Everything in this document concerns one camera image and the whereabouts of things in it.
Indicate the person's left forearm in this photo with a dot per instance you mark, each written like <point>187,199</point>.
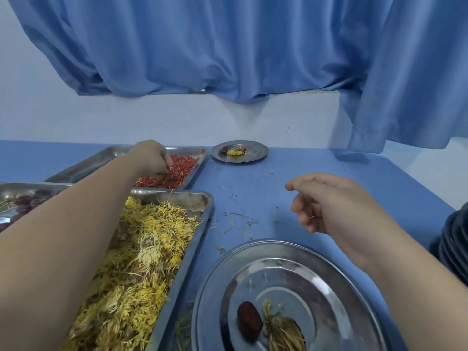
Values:
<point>55,259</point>

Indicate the rectangular steel tray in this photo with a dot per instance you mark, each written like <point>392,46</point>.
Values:
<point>14,188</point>
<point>84,168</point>
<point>197,201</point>

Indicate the person's right hand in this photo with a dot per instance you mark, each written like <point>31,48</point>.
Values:
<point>340,212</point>

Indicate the stack of steel plates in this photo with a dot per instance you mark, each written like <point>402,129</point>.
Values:
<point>453,244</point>

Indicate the pile of yellow chrysanthemums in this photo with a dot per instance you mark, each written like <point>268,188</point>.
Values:
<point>139,274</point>

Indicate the round steel plate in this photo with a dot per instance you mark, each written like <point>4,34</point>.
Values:
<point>329,296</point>
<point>256,153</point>

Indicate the wide blue curtain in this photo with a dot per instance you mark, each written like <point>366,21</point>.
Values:
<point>201,43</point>

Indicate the person's left hand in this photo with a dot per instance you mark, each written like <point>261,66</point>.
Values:
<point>148,158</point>

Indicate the person's right forearm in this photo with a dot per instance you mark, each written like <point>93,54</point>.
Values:
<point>420,288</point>

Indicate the narrow blue curtain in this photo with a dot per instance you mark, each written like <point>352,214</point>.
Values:
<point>413,69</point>

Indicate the blue tablecloth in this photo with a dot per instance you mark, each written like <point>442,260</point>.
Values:
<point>274,186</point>

